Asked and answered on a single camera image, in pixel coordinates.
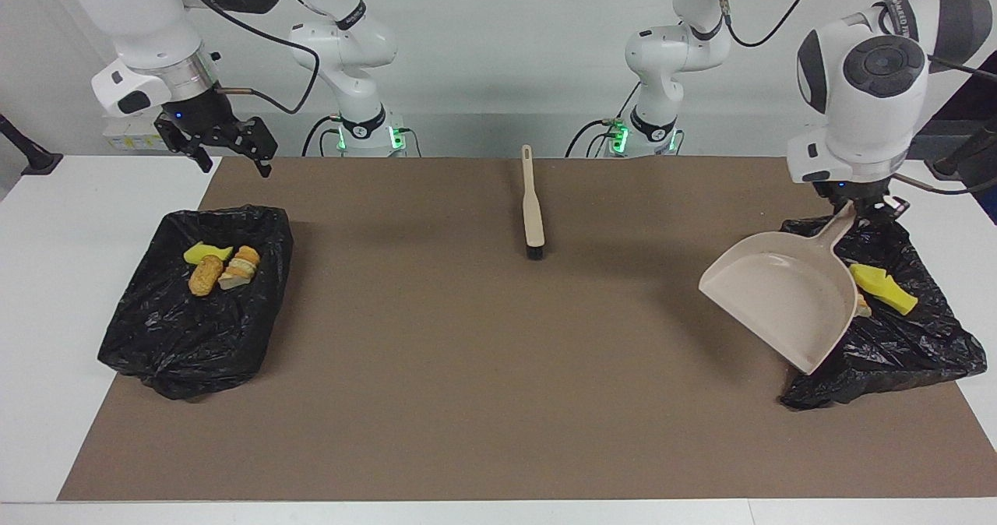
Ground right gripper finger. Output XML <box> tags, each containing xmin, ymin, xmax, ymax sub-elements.
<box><xmin>153</xmin><ymin>114</ymin><xmax>214</xmax><ymax>174</ymax></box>
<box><xmin>234</xmin><ymin>116</ymin><xmax>279</xmax><ymax>178</ymax></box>

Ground large wavy yellow sponge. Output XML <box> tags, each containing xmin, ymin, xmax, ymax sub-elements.
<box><xmin>183</xmin><ymin>242</ymin><xmax>234</xmax><ymax>265</ymax></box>

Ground striped toy croissant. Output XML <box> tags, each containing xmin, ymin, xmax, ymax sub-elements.
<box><xmin>218</xmin><ymin>245</ymin><xmax>261</xmax><ymax>291</ymax></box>

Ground beige plastic dustpan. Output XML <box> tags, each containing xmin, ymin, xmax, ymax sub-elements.
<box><xmin>698</xmin><ymin>200</ymin><xmax>860</xmax><ymax>375</ymax></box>

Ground brown toy bread roll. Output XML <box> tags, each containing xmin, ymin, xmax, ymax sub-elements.
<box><xmin>188</xmin><ymin>254</ymin><xmax>224</xmax><ymax>298</ymax></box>

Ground beige brush black bristles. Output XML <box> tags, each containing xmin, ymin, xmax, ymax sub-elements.
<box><xmin>520</xmin><ymin>144</ymin><xmax>546</xmax><ymax>261</ymax></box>

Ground black trash bag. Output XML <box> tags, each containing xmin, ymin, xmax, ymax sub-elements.
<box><xmin>779</xmin><ymin>212</ymin><xmax>988</xmax><ymax>411</ymax></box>
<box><xmin>97</xmin><ymin>204</ymin><xmax>294</xmax><ymax>400</ymax></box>

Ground black stand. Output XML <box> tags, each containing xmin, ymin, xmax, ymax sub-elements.
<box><xmin>932</xmin><ymin>116</ymin><xmax>997</xmax><ymax>179</ymax></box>
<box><xmin>0</xmin><ymin>112</ymin><xmax>63</xmax><ymax>176</ymax></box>

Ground brown table mat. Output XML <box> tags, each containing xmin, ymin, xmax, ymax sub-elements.
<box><xmin>56</xmin><ymin>156</ymin><xmax>997</xmax><ymax>502</ymax></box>

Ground black base cable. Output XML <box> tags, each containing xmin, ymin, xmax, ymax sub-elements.
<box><xmin>301</xmin><ymin>115</ymin><xmax>422</xmax><ymax>158</ymax></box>
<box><xmin>565</xmin><ymin>85</ymin><xmax>644</xmax><ymax>158</ymax></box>

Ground white wall socket box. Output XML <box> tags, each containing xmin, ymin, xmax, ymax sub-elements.
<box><xmin>103</xmin><ymin>116</ymin><xmax>176</xmax><ymax>152</ymax></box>

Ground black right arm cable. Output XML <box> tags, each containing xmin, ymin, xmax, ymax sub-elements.
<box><xmin>167</xmin><ymin>0</ymin><xmax>322</xmax><ymax>115</ymax></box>

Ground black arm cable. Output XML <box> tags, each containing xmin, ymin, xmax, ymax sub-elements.
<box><xmin>717</xmin><ymin>0</ymin><xmax>997</xmax><ymax>196</ymax></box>
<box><xmin>167</xmin><ymin>0</ymin><xmax>322</xmax><ymax>115</ymax></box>

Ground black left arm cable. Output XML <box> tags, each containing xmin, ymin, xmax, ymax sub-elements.
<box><xmin>717</xmin><ymin>0</ymin><xmax>997</xmax><ymax>196</ymax></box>

